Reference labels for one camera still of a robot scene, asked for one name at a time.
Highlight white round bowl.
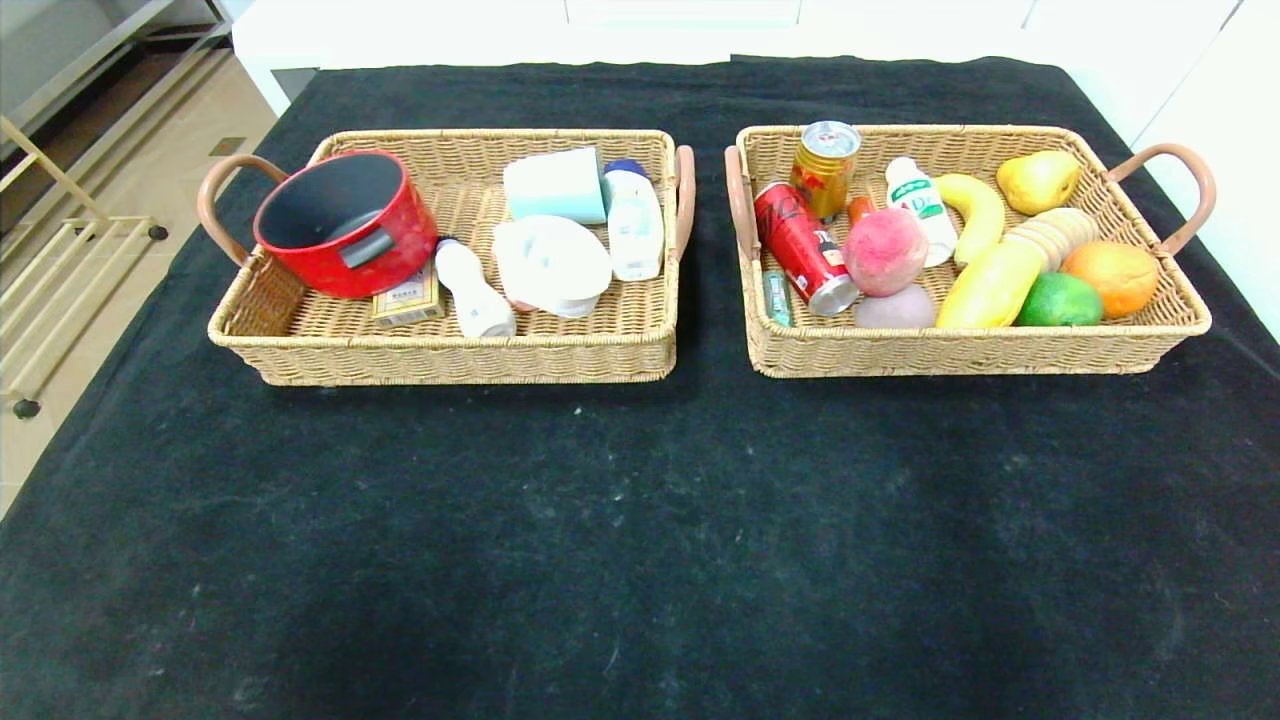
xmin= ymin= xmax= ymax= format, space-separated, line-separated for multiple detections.
xmin=491 ymin=215 xmax=613 ymax=320

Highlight white brush cap bottle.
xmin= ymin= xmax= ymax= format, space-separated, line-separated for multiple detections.
xmin=434 ymin=238 xmax=518 ymax=339

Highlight pale purple round bun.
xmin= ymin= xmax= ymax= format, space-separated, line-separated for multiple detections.
xmin=855 ymin=284 xmax=937 ymax=330

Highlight red pink peach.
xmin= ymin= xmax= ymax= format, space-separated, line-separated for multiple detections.
xmin=842 ymin=207 xmax=930 ymax=298

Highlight yellow mango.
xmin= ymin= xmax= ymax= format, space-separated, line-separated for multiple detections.
xmin=936 ymin=240 xmax=1046 ymax=329

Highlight white bottle blue cap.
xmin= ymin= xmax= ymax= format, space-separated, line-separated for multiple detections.
xmin=603 ymin=159 xmax=665 ymax=282

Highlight green small tube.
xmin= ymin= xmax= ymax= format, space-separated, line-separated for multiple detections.
xmin=762 ymin=264 xmax=796 ymax=329

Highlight black tablecloth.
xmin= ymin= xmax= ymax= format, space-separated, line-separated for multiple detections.
xmin=0 ymin=54 xmax=1280 ymax=720

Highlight light blue cup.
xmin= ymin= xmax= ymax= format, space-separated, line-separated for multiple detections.
xmin=502 ymin=146 xmax=608 ymax=225

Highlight red cola can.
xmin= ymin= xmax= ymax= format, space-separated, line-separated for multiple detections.
xmin=753 ymin=182 xmax=861 ymax=318

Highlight small yellow box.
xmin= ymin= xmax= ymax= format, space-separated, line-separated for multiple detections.
xmin=371 ymin=258 xmax=445 ymax=329

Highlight gold drink can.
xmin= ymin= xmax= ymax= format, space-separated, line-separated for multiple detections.
xmin=789 ymin=121 xmax=862 ymax=223

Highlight white milk bottle green label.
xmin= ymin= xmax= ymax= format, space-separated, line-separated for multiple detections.
xmin=885 ymin=156 xmax=959 ymax=269

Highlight red cooking pot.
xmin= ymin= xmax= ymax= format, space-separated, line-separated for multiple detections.
xmin=253 ymin=149 xmax=440 ymax=300

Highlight white low cabinet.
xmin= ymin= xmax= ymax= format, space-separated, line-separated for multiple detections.
xmin=230 ymin=0 xmax=1061 ymax=113

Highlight yellow banana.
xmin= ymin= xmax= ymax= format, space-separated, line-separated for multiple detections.
xmin=935 ymin=173 xmax=1007 ymax=268

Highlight green lime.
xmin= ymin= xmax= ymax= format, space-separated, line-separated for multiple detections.
xmin=1016 ymin=272 xmax=1105 ymax=327

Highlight yellow pear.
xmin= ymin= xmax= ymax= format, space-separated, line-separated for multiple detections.
xmin=996 ymin=150 xmax=1082 ymax=216

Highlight striped tan bread roll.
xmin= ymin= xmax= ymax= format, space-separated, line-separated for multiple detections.
xmin=1003 ymin=208 xmax=1100 ymax=272

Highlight orange fruit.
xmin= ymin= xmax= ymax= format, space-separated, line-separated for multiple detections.
xmin=1062 ymin=241 xmax=1162 ymax=319

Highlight grey metal shelf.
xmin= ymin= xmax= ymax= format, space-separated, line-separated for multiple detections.
xmin=0 ymin=0 xmax=233 ymax=121

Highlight woven wicker basket brown handles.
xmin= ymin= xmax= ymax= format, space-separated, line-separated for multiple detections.
xmin=196 ymin=128 xmax=696 ymax=388
xmin=723 ymin=124 xmax=1218 ymax=380

